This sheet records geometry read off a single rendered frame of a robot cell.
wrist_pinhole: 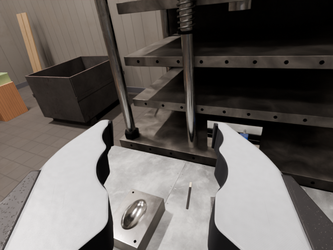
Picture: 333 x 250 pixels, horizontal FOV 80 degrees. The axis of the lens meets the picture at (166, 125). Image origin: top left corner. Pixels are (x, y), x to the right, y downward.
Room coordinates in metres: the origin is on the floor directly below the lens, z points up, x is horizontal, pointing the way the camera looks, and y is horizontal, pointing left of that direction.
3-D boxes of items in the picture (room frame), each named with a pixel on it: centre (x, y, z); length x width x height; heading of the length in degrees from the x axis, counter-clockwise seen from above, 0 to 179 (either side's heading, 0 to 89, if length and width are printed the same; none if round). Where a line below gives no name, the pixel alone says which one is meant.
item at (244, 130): (1.07, -0.46, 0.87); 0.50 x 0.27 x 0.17; 152
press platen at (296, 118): (1.21, -0.47, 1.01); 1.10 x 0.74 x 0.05; 62
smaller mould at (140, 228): (0.47, 0.16, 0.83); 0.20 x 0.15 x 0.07; 152
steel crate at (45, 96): (3.36, 1.32, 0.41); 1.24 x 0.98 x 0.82; 151
